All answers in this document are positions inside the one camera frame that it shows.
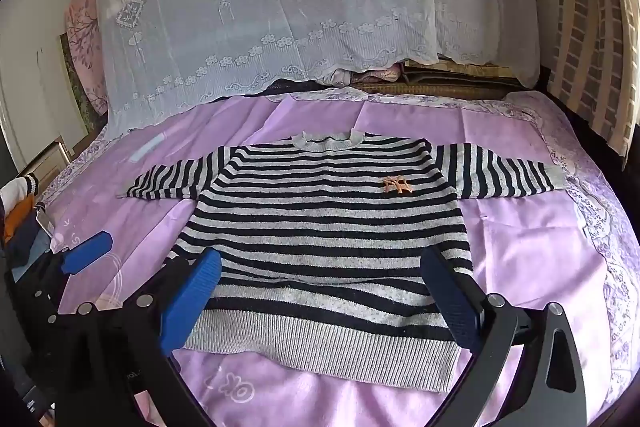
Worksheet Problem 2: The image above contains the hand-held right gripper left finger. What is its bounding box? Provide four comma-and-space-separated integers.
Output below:
55, 249, 222, 427

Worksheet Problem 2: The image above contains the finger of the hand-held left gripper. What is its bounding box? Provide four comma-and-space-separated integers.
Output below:
10, 230, 112, 333

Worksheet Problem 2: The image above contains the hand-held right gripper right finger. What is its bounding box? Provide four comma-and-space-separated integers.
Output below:
420, 247, 588, 427

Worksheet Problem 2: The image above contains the black grey striped sweater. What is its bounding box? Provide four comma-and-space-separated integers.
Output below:
117, 130, 568, 394

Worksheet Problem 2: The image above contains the dark blue cloth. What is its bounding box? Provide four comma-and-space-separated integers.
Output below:
5, 217, 53, 269

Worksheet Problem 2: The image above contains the orange cloth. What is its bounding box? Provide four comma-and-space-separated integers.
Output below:
2, 199, 38, 244

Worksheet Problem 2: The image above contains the purple bed sheet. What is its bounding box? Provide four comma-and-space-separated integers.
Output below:
37, 89, 628, 427

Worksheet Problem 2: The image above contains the white garment with striped cuff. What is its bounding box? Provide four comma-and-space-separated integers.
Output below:
0, 173, 40, 212

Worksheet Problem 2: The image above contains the pink floral fabric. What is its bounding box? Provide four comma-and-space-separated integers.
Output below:
64, 0, 108, 118

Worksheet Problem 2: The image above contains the stack of folded bedding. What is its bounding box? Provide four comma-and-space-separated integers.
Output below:
320, 61, 521, 100

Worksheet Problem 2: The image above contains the brick patterned curtain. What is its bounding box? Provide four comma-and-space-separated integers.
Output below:
547, 0, 640, 158

